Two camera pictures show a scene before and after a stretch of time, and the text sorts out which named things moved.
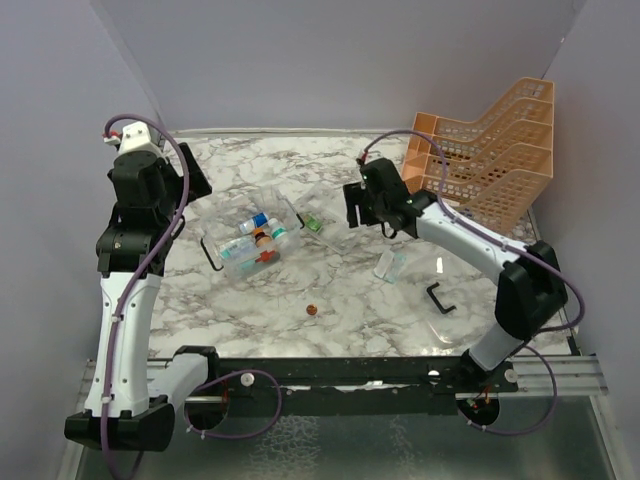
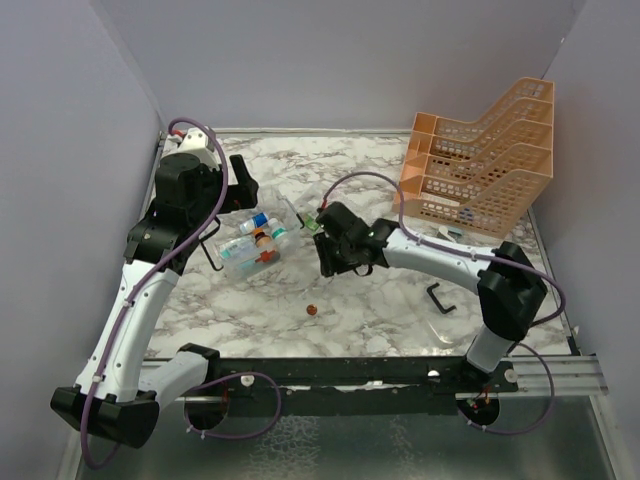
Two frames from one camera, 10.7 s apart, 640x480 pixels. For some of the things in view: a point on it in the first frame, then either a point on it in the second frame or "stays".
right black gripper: x=354 y=194 to x=330 y=263
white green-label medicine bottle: x=278 y=231 stays
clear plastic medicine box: x=250 y=232 stays
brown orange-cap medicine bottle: x=262 y=239 stays
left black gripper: x=199 y=185 to x=241 y=195
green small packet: x=313 y=223 stays
